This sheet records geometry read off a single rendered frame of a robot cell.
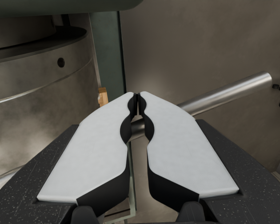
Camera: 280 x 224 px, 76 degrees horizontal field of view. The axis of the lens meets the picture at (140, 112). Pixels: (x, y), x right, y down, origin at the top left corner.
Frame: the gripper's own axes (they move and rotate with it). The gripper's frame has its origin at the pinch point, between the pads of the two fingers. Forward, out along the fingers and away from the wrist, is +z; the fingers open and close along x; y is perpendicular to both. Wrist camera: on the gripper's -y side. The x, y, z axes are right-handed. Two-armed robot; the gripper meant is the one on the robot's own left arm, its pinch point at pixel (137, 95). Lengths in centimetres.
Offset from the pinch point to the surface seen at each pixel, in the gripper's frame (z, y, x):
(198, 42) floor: 146, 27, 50
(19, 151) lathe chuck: 3.4, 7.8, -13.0
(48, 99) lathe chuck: 6.7, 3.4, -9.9
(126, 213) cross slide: 31, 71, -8
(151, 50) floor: 136, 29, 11
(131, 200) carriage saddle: 36, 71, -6
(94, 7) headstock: 6.7, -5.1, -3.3
